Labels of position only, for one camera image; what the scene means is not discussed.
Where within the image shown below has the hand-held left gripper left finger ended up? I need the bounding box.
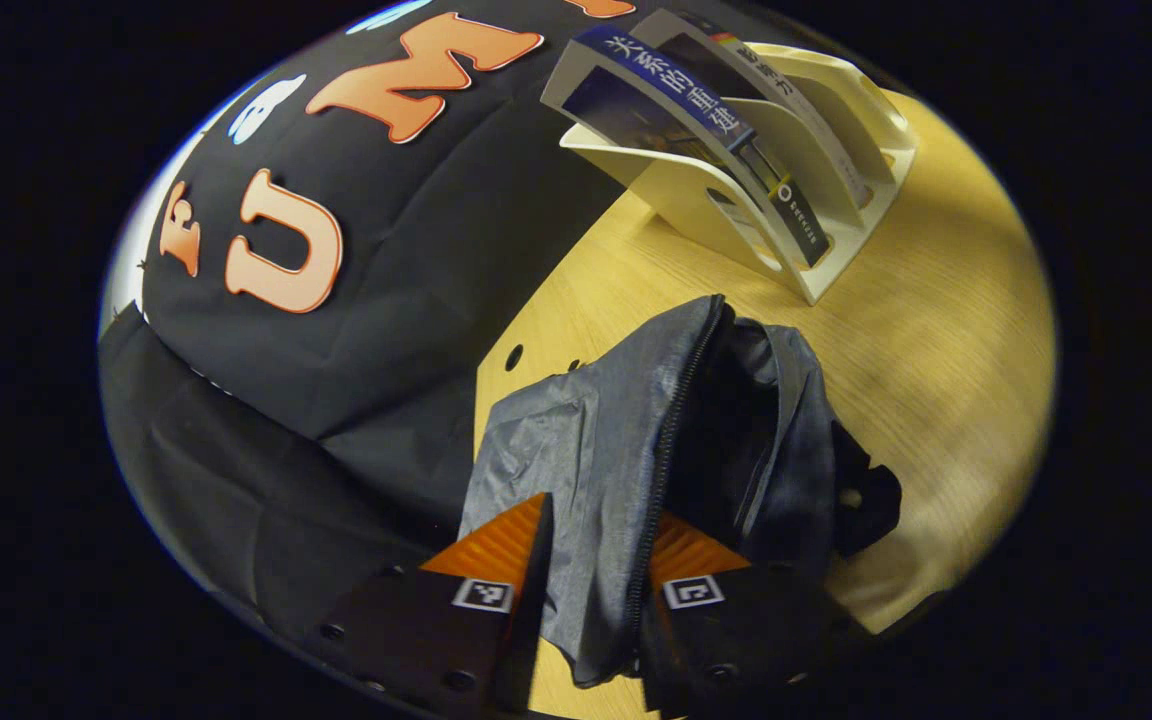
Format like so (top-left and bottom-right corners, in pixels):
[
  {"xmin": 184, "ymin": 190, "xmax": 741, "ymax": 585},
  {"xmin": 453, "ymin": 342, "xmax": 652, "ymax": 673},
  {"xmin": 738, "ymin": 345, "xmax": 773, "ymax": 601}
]
[{"xmin": 321, "ymin": 492, "xmax": 555, "ymax": 716}]

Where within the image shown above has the white book portrait cover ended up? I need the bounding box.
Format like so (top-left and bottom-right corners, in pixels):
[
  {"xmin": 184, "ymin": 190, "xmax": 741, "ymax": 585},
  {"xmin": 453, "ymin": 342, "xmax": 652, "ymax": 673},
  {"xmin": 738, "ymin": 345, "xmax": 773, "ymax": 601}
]
[{"xmin": 636, "ymin": 10, "xmax": 877, "ymax": 211}]

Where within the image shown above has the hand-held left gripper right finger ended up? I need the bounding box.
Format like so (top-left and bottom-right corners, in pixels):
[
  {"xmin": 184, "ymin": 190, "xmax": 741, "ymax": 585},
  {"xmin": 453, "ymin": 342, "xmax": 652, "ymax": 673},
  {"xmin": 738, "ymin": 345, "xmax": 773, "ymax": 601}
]
[{"xmin": 636, "ymin": 512, "xmax": 877, "ymax": 716}]

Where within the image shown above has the blue cover book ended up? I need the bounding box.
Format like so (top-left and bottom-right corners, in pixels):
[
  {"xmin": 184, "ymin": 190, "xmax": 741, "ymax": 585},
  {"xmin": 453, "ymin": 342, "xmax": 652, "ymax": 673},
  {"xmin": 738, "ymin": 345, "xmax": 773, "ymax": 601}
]
[{"xmin": 541, "ymin": 25, "xmax": 833, "ymax": 271}]

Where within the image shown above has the grey schoolbag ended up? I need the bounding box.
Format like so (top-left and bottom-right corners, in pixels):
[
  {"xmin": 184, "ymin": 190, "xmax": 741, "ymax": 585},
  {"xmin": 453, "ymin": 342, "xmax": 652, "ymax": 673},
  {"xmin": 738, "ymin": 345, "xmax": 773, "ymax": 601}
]
[{"xmin": 458, "ymin": 293, "xmax": 904, "ymax": 689}]

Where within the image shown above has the white plastic bookshelf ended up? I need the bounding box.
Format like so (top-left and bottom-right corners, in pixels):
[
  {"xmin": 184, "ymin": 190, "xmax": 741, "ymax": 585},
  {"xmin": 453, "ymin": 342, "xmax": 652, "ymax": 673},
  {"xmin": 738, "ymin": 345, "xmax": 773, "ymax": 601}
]
[{"xmin": 541, "ymin": 8, "xmax": 919, "ymax": 306}]

